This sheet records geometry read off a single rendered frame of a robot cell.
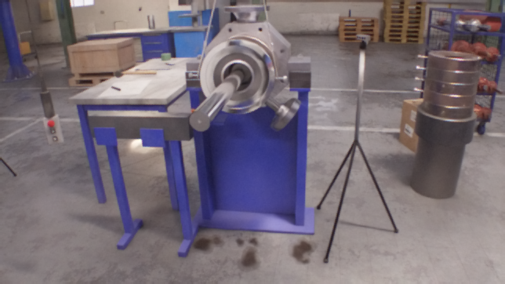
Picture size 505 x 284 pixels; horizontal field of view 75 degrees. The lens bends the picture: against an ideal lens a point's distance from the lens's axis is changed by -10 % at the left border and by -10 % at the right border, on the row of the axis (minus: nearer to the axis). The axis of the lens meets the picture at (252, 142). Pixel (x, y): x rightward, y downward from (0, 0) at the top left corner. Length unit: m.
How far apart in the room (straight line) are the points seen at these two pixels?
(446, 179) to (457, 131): 0.40
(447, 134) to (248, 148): 1.40
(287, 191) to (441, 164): 1.18
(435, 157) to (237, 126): 1.48
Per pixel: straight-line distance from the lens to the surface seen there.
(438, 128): 2.76
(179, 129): 1.99
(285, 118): 1.78
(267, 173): 2.43
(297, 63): 2.04
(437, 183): 2.97
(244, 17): 2.07
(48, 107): 1.72
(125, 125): 2.12
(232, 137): 2.36
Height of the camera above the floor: 1.48
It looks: 23 degrees down
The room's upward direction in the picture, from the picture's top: 2 degrees counter-clockwise
